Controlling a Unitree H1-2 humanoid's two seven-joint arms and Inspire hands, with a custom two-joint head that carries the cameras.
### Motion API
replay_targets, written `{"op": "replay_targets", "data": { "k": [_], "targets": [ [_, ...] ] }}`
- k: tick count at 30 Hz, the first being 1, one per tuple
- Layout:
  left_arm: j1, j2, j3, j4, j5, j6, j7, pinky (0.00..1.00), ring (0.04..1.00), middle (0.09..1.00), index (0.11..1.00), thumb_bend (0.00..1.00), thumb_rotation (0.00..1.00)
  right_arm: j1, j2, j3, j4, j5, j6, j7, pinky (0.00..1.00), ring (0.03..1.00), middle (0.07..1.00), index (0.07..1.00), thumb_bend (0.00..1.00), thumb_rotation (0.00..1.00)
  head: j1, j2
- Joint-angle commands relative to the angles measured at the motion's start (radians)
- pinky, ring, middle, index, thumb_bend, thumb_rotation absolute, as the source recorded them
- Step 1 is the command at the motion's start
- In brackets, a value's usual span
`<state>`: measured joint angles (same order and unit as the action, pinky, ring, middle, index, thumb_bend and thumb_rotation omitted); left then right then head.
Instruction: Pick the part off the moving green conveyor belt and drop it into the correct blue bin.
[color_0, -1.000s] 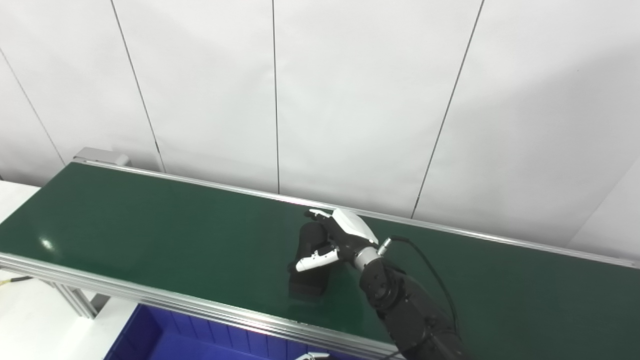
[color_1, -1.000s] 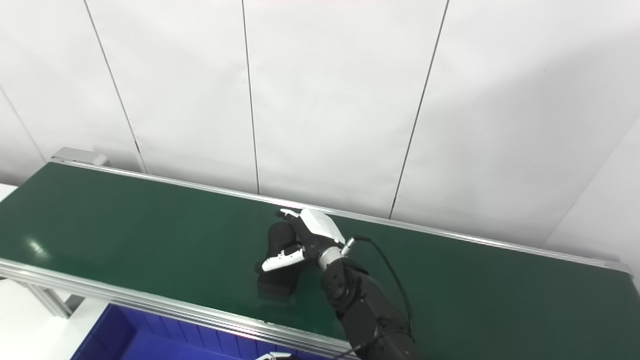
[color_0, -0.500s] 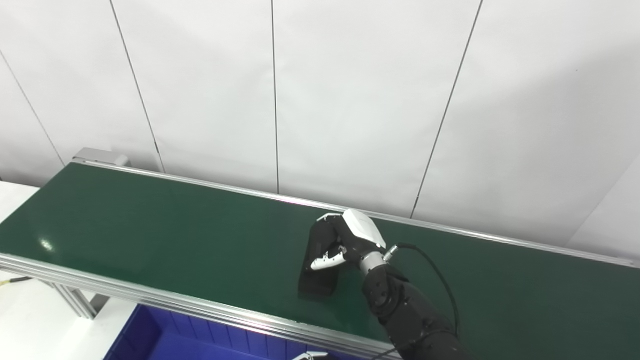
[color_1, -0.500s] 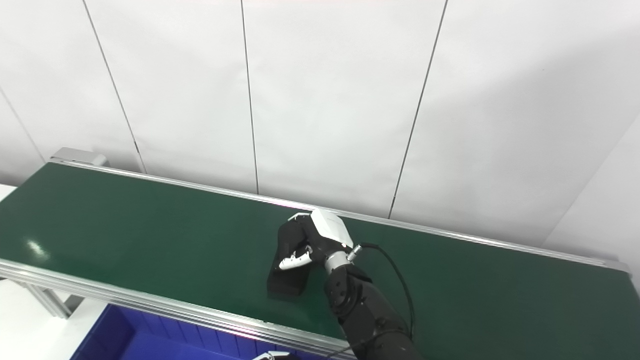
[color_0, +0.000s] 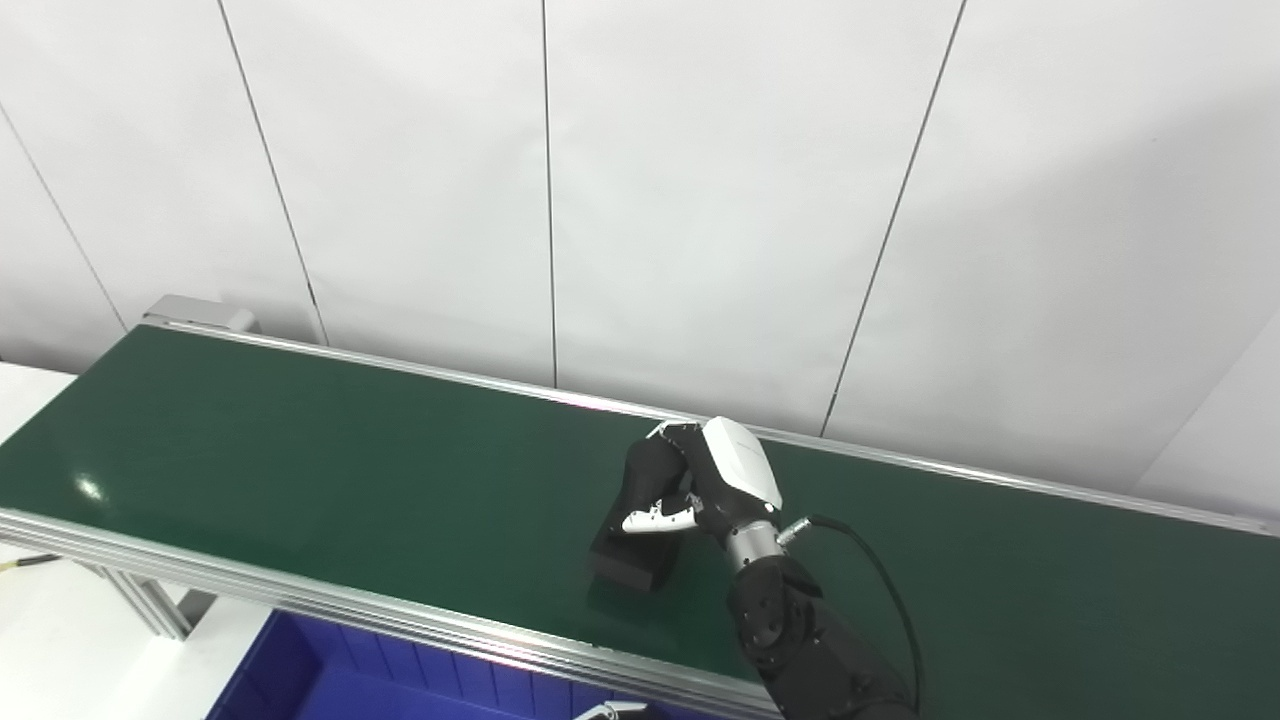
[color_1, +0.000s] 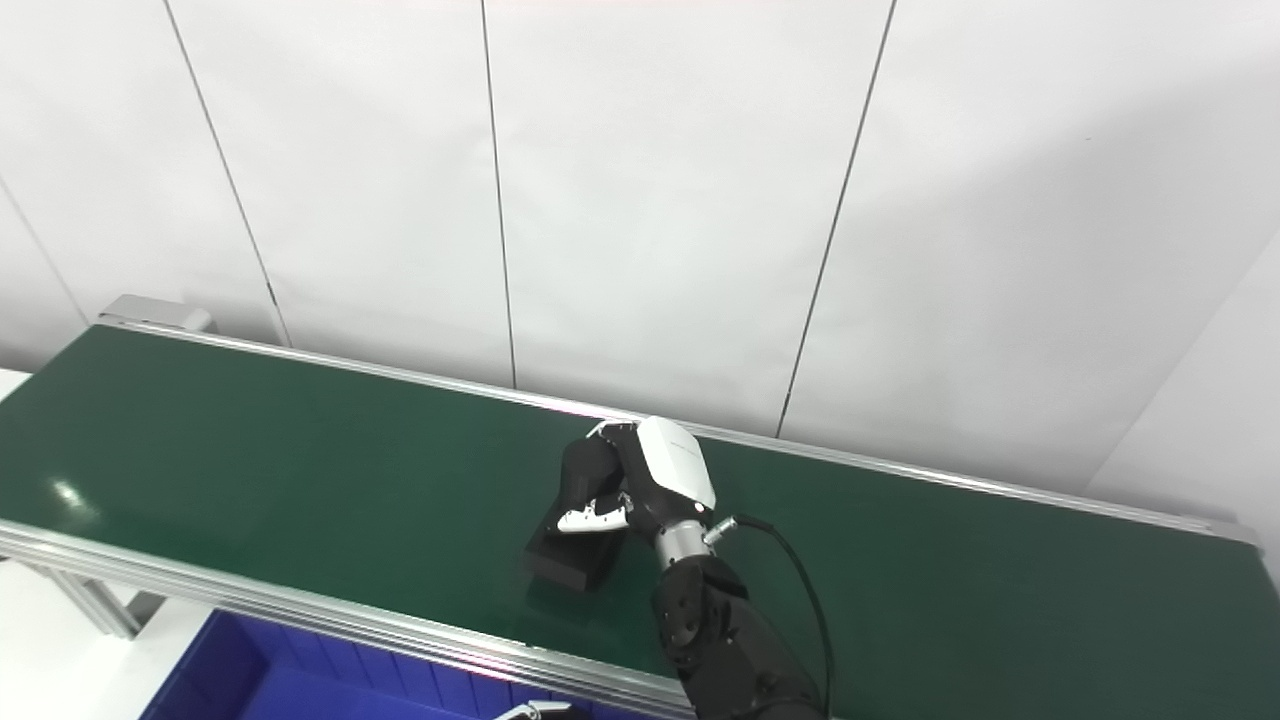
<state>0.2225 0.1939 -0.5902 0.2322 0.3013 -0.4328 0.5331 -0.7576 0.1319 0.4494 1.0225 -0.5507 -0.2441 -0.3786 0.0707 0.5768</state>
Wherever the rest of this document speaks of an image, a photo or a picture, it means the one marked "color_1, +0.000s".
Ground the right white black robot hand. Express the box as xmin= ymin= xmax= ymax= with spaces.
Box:
xmin=556 ymin=416 xmax=718 ymax=542

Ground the black cylinder part square base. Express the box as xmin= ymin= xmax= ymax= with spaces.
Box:
xmin=522 ymin=437 xmax=629 ymax=594

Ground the blue plastic bin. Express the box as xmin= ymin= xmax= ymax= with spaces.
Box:
xmin=140 ymin=610 xmax=693 ymax=720

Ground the aluminium conveyor support leg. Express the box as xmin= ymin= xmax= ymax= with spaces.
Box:
xmin=42 ymin=563 xmax=143 ymax=640

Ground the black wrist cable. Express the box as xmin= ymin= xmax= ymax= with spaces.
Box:
xmin=704 ymin=512 xmax=837 ymax=720

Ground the green conveyor belt aluminium frame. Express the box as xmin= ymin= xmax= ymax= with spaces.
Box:
xmin=0 ymin=295 xmax=1280 ymax=720

